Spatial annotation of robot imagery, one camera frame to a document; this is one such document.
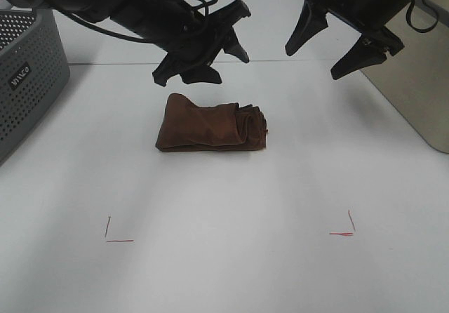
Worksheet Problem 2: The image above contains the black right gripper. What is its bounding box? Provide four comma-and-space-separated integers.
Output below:
285, 0, 412, 80

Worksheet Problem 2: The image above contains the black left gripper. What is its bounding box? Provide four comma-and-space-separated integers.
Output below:
152, 0, 251, 86

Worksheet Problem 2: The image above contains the brown towel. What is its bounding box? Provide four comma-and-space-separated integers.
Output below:
155, 93, 267, 152

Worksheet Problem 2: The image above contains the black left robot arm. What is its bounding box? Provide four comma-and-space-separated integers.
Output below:
7, 0, 251, 86

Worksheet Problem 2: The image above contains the grey perforated plastic basket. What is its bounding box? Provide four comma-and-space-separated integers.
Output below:
1, 9, 70, 162

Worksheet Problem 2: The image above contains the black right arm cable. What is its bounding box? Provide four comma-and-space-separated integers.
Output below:
406, 0, 449, 33

